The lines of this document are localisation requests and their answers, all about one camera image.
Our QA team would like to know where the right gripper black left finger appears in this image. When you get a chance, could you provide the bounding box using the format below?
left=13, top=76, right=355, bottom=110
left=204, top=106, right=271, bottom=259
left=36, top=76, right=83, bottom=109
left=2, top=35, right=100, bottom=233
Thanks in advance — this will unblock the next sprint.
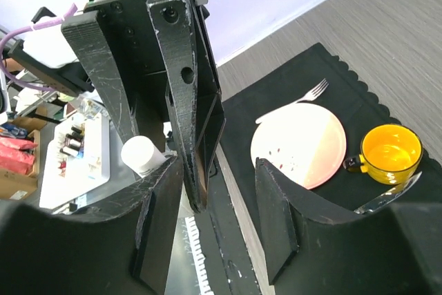
left=1, top=155, right=183, bottom=294

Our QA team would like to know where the white nail polish cap brush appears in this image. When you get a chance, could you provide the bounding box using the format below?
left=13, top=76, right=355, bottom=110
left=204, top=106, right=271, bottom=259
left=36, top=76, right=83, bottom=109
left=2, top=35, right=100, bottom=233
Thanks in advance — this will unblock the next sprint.
left=120, top=135, right=166, bottom=178

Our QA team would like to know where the silver fork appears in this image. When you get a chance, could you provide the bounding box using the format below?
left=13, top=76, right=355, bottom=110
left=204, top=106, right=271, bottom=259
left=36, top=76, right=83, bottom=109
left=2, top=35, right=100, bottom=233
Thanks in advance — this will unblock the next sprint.
left=255, top=79, right=329, bottom=124

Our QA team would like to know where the table knife patterned handle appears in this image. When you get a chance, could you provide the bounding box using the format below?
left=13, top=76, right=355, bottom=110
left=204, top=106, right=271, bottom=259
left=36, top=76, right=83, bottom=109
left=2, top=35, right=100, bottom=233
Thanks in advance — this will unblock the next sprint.
left=354, top=171, right=422, bottom=215

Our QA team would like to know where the black cloth placemat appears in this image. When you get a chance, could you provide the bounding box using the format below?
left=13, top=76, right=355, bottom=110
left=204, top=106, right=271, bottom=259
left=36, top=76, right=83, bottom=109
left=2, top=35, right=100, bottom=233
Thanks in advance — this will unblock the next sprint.
left=220, top=42, right=442, bottom=227

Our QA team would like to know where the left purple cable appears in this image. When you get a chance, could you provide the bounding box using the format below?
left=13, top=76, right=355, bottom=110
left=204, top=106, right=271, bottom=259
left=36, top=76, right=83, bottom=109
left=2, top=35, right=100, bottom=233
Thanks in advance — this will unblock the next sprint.
left=0, top=3, right=79, bottom=92

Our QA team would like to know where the pink and cream plate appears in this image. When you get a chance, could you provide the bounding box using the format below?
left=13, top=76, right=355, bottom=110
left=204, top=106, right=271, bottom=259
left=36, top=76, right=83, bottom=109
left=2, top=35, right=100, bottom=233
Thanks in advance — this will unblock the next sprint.
left=250, top=103, right=347, bottom=189

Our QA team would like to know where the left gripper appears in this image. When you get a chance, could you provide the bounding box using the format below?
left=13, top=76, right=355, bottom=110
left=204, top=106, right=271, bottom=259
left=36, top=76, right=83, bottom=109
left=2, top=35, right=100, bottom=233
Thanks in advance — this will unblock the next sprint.
left=61, top=0, right=225, bottom=213

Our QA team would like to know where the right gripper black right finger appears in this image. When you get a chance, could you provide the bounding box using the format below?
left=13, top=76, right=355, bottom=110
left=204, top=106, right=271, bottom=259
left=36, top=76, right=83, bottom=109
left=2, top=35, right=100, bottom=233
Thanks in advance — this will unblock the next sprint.
left=255, top=159, right=441, bottom=294

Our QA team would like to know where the yellow enamel mug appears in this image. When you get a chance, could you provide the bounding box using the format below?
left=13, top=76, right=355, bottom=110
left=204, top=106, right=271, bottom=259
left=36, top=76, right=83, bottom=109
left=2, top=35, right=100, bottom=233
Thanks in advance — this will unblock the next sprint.
left=343, top=124, right=424, bottom=185

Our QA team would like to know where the white cable duct strip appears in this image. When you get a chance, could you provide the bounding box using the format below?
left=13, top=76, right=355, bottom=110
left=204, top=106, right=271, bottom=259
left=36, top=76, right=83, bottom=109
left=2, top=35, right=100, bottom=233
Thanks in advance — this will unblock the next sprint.
left=184, top=216, right=213, bottom=295

